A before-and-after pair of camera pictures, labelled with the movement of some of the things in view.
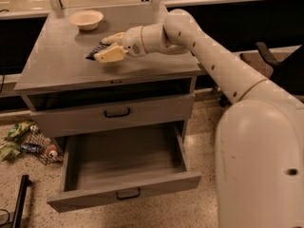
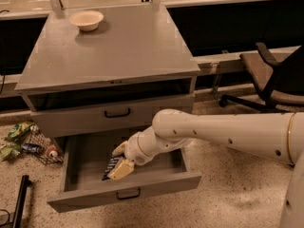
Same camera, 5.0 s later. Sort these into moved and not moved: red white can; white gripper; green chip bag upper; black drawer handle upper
Moved: white gripper
Not moved: red white can; green chip bag upper; black drawer handle upper
